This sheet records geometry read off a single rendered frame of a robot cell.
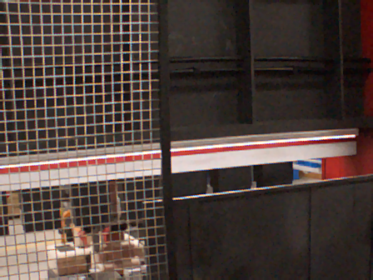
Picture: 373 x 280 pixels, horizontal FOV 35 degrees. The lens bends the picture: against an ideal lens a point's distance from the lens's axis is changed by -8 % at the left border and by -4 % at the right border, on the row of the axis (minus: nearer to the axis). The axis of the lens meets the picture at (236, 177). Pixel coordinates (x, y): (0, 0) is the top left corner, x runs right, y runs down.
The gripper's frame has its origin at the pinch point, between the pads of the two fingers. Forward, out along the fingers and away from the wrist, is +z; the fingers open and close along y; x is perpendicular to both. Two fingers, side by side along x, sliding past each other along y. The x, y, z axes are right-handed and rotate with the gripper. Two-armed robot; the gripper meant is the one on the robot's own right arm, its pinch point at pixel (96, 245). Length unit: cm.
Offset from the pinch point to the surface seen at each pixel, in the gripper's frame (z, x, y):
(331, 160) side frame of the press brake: -14, -37, 112
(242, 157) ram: -15, -53, 51
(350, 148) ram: -13, -58, 107
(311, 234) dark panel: 26, -86, 48
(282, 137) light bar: -14, -76, 56
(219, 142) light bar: -15, -74, 29
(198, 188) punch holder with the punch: -7, -47, 32
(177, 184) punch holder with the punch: -9, -47, 23
